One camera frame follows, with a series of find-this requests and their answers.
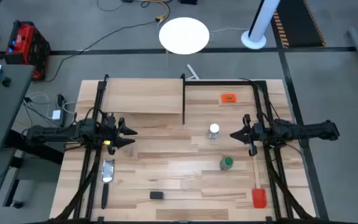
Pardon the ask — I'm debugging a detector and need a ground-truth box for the red spatula with wooden handle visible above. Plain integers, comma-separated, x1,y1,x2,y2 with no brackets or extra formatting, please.
250,146,268,209

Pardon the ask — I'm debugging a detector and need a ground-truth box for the yellow floor cable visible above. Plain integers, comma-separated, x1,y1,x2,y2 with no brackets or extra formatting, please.
141,0,171,23

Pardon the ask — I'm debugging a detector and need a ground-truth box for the white-lid bagel seasoning jar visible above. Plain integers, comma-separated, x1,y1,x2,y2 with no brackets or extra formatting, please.
208,123,221,140

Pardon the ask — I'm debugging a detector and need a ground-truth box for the white bar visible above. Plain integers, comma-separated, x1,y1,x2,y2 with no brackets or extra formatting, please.
186,63,200,80

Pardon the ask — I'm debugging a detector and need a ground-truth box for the long black floor cable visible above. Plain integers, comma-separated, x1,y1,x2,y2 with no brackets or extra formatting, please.
44,20,160,83

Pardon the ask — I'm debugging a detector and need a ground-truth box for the white and black pillar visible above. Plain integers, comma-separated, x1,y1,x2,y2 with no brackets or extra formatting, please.
241,0,282,50

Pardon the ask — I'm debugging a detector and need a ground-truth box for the metal grater with black handle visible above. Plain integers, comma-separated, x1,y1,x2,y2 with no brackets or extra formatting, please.
100,159,116,210

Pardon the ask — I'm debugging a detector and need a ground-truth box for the black mat with striped edge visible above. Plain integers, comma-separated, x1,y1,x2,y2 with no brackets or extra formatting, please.
270,0,327,49

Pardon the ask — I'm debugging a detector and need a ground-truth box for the black power strip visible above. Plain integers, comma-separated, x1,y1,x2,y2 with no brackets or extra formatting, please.
57,93,67,127

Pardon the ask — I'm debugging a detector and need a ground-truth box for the white round disc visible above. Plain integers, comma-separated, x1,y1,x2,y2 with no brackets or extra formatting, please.
158,17,211,55

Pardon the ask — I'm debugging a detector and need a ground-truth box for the black metal table frame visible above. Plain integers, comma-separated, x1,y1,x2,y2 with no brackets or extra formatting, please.
50,73,318,224

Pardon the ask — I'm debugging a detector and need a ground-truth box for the wooden shelf with black legs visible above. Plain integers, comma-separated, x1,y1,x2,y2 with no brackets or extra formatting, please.
101,73,186,125

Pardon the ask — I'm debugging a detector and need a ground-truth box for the red and black toolbox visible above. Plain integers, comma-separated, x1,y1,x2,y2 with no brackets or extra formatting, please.
4,20,52,81

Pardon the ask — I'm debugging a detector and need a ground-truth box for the green-lid oregano jar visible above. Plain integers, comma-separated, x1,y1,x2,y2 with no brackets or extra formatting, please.
219,156,235,171

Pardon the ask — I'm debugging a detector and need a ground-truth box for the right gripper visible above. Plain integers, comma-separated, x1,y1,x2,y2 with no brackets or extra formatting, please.
229,113,272,157

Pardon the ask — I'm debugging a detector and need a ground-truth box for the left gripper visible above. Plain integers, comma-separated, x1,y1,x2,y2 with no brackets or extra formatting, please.
103,113,139,156

